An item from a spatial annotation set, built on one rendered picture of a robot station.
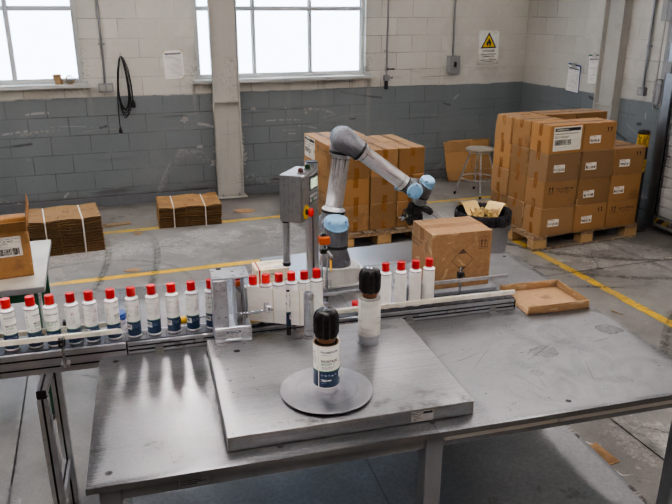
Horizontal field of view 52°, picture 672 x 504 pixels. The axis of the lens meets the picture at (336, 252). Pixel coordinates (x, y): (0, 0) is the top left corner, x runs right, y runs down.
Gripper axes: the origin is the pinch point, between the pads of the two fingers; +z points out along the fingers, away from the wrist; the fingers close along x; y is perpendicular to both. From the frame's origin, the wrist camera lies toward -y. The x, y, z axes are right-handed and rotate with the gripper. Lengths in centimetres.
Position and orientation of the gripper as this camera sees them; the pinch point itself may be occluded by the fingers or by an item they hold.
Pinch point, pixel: (410, 230)
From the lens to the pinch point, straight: 367.6
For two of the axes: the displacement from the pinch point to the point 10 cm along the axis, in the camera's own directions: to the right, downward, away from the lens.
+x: 5.1, 6.7, -5.4
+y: -8.3, 2.1, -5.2
